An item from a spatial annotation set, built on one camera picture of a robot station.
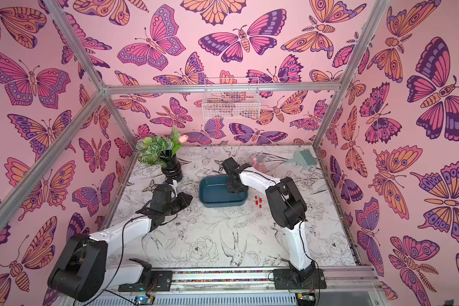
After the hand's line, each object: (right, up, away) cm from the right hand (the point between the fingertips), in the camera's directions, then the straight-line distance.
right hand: (230, 189), depth 98 cm
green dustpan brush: (+44, +17, +15) cm, 49 cm away
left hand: (-17, -1, -9) cm, 19 cm away
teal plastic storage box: (-9, -2, +5) cm, 11 cm away
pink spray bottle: (+14, +12, -3) cm, 19 cm away
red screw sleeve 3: (+15, -8, -3) cm, 17 cm away
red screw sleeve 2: (+15, -5, -1) cm, 16 cm away
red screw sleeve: (+13, -6, -1) cm, 15 cm away
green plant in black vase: (-32, +19, -12) cm, 39 cm away
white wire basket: (0, +47, -2) cm, 47 cm away
